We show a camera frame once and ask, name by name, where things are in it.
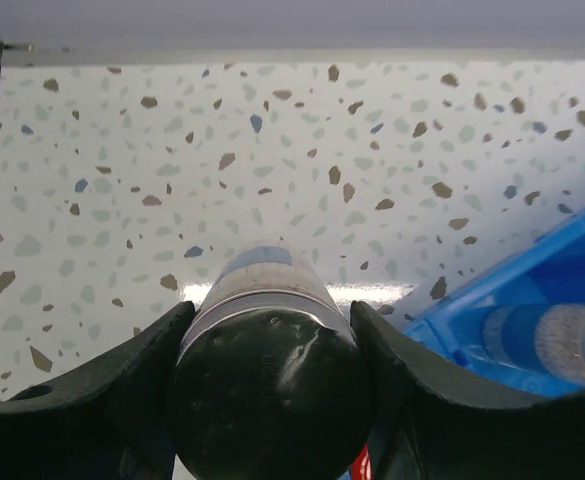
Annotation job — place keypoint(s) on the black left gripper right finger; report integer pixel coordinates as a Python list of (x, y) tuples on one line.
[(436, 420)]

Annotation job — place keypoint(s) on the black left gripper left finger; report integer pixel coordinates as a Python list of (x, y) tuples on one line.
[(105, 419)]

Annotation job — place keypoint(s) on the black lid spice jar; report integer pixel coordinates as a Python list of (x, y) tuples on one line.
[(270, 381)]

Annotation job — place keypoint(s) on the silver lid blue label jar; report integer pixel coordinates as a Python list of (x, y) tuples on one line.
[(542, 338)]

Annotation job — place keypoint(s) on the red lid sauce jar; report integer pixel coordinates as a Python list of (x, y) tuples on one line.
[(361, 468)]

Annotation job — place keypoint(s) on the blue plastic divided bin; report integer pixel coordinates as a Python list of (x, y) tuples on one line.
[(551, 272)]

